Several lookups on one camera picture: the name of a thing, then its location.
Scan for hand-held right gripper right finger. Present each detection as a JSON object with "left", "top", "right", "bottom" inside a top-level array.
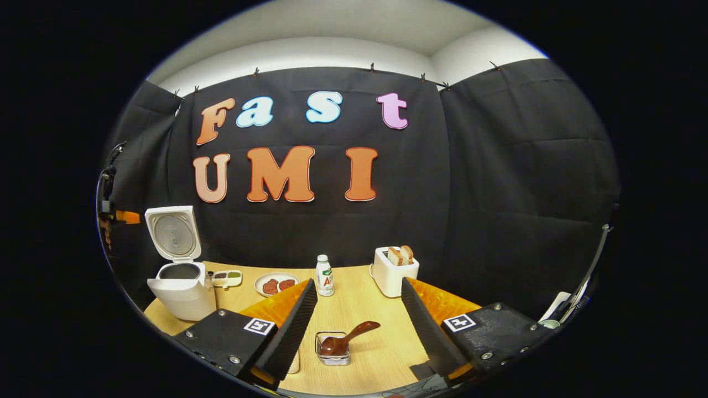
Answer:
[{"left": 400, "top": 277, "right": 555, "bottom": 387}]

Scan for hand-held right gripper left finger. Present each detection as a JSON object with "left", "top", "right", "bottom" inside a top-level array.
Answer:
[{"left": 173, "top": 278, "right": 319, "bottom": 391}]

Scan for metal wire chopstick holder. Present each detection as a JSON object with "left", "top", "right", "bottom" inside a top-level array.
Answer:
[{"left": 315, "top": 331, "right": 352, "bottom": 366}]

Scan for brown wooden spoon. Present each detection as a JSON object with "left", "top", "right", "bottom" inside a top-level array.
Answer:
[{"left": 320, "top": 321, "right": 381, "bottom": 356}]

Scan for white rice cooker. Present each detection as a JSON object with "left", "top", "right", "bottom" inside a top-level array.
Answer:
[{"left": 144, "top": 206, "right": 217, "bottom": 322}]

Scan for black flat pad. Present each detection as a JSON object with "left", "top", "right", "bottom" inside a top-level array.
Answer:
[{"left": 408, "top": 362, "right": 438, "bottom": 382}]

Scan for white round plate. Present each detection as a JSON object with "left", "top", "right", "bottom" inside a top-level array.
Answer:
[{"left": 254, "top": 272, "right": 300, "bottom": 297}]

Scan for white toaster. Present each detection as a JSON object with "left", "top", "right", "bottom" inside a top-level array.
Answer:
[{"left": 369, "top": 247, "right": 420, "bottom": 299}]

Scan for white drink bottle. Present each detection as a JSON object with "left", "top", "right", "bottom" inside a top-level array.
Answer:
[{"left": 316, "top": 254, "right": 335, "bottom": 297}]

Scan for white divided condiment tray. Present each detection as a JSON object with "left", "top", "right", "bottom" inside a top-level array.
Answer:
[{"left": 211, "top": 270, "right": 243, "bottom": 289}]

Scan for white board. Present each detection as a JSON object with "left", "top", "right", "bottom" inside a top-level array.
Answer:
[{"left": 539, "top": 291, "right": 573, "bottom": 322}]

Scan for black backdrop cloth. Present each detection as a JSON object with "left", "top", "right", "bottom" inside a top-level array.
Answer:
[{"left": 101, "top": 58, "right": 620, "bottom": 321}]

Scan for grey metal stand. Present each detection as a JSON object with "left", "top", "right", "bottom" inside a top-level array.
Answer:
[{"left": 559, "top": 223, "right": 613, "bottom": 324}]

